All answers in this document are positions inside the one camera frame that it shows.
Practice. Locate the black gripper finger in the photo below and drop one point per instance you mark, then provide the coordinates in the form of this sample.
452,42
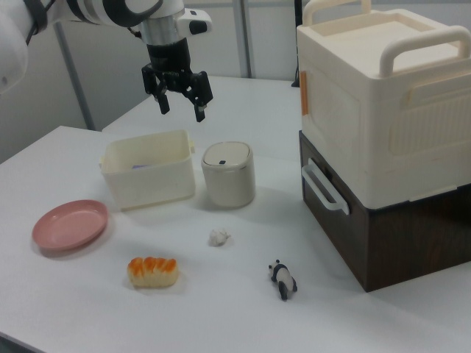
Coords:
163,101
200,106

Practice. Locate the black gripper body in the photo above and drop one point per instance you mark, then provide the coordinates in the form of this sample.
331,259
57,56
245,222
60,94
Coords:
169,59

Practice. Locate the toy bread loaf orange glaze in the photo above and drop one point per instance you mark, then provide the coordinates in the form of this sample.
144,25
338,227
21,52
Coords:
152,274

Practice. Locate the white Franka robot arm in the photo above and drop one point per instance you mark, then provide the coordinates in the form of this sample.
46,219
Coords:
11,55

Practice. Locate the pink plastic plate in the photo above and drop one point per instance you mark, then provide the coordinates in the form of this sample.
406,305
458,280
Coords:
70,226

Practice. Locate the small beige lidded trash can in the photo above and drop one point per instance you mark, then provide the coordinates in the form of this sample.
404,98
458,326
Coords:
228,180

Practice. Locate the cream open plastic bin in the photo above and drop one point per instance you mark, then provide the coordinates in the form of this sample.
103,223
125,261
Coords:
147,187

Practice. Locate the orange tape strip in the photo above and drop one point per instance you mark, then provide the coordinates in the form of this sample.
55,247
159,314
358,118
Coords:
305,93

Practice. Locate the small white crumpled paper ball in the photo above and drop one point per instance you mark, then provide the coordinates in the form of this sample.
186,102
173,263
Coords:
218,238

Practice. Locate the black white panda figurine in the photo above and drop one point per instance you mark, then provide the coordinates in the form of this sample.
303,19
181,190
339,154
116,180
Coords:
282,274

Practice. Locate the dark brown drawer box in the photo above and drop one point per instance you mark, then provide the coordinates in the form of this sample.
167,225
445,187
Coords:
404,242

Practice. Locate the black camera stand pole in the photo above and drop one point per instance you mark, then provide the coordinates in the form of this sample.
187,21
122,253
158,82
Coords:
297,36

